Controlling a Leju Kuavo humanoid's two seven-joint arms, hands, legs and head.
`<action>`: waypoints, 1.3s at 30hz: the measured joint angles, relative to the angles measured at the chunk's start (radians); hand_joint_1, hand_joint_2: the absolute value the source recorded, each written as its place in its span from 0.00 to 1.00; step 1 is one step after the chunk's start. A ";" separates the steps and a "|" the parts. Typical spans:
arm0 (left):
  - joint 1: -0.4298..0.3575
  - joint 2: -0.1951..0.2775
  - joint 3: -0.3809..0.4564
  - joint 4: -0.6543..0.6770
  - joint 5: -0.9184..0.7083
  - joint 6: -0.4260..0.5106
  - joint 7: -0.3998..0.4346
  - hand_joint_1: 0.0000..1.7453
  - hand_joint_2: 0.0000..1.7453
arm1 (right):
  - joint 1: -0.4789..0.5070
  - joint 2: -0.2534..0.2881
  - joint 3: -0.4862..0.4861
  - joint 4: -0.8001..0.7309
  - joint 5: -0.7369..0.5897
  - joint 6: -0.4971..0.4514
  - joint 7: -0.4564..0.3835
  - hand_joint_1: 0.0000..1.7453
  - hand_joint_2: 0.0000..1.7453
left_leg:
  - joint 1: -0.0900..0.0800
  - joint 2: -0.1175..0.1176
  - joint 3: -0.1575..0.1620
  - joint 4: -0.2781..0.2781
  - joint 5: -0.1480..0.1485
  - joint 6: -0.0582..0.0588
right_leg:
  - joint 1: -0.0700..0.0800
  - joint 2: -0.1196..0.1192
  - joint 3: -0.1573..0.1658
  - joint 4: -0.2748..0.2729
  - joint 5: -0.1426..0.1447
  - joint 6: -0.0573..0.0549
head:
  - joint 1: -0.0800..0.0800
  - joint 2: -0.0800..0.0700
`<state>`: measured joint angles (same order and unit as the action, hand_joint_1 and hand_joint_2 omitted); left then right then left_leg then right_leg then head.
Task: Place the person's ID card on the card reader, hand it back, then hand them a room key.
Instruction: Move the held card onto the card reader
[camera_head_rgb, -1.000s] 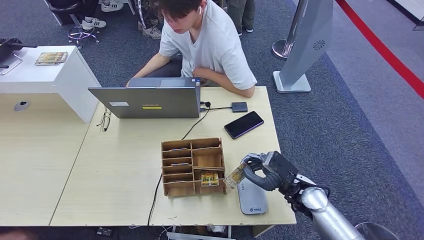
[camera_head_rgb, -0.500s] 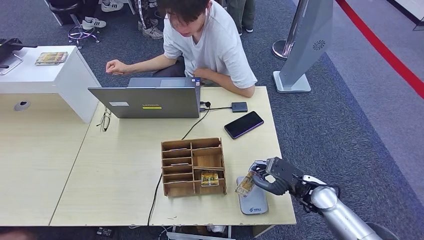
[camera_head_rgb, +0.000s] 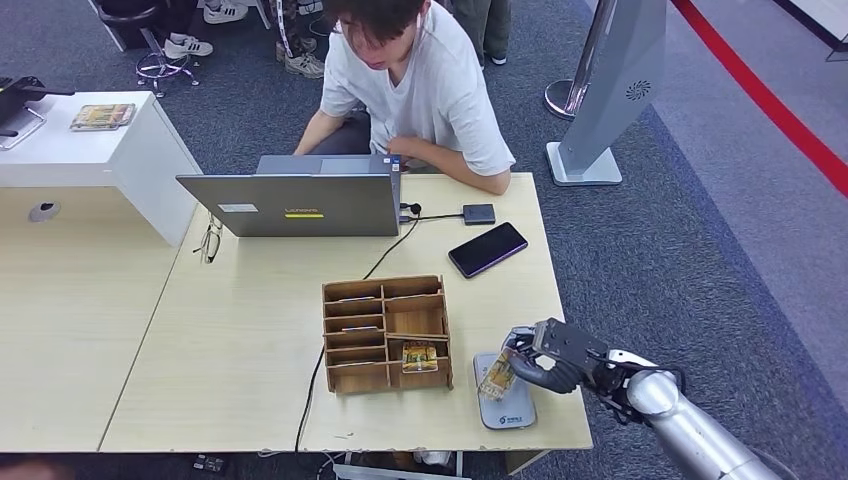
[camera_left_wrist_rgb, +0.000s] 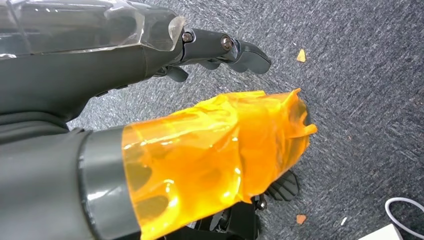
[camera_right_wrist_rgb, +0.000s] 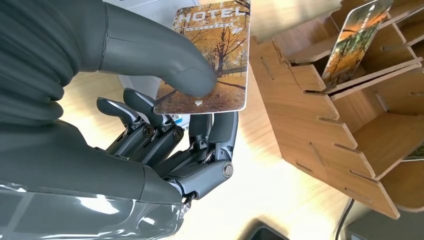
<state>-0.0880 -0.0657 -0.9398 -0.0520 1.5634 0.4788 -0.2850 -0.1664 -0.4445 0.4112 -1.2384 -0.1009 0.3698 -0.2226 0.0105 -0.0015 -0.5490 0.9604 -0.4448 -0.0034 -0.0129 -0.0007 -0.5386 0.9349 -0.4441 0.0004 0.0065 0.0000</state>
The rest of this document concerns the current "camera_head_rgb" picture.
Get person's left hand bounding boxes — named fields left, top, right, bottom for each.
left=385, top=135, right=427, bottom=161

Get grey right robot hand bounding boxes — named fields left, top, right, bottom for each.
left=506, top=317, right=611, bottom=396

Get picture-printed ID card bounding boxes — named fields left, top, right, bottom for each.
left=478, top=346, right=518, bottom=402

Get yellow room key card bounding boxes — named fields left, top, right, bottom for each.
left=401, top=341, right=440, bottom=374

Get person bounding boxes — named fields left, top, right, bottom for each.
left=293, top=0, right=517, bottom=197
left=450, top=0, right=513, bottom=68

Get grey card reader pad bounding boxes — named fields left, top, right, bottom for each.
left=472, top=351, right=538, bottom=431

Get wooden slotted card organizer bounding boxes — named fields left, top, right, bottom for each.
left=321, top=274, right=455, bottom=397

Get dark grey USB hub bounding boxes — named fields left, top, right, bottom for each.
left=462, top=203, right=497, bottom=227

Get grey laptop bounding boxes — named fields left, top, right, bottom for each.
left=176, top=154, right=403, bottom=238

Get black smartphone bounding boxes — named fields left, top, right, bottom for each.
left=448, top=221, right=530, bottom=280

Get grey sneaker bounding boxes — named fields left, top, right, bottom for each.
left=276, top=36, right=318, bottom=58
left=284, top=52, right=326, bottom=79

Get grey metal bar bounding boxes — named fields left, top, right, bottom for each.
left=333, top=463, right=472, bottom=480

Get black-rimmed eyeglasses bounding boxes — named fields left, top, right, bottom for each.
left=192, top=215, right=225, bottom=265

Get white sneaker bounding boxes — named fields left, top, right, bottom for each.
left=202, top=0, right=250, bottom=26
left=162, top=34, right=214, bottom=61

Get grey kiosk stand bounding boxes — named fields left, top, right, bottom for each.
left=545, top=0, right=669, bottom=187

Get black stool chrome footring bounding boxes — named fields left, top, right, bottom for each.
left=89, top=0, right=200, bottom=99

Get white cabinet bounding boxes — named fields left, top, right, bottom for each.
left=0, top=91, right=203, bottom=248

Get silver tablet plate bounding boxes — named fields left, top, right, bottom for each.
left=0, top=109, right=48, bottom=151

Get black terminal device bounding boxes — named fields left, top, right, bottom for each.
left=0, top=75, right=75, bottom=127

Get black power cable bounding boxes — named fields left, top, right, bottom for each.
left=294, top=202, right=423, bottom=454

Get chrome stanchion post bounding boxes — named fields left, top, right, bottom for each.
left=544, top=0, right=617, bottom=121

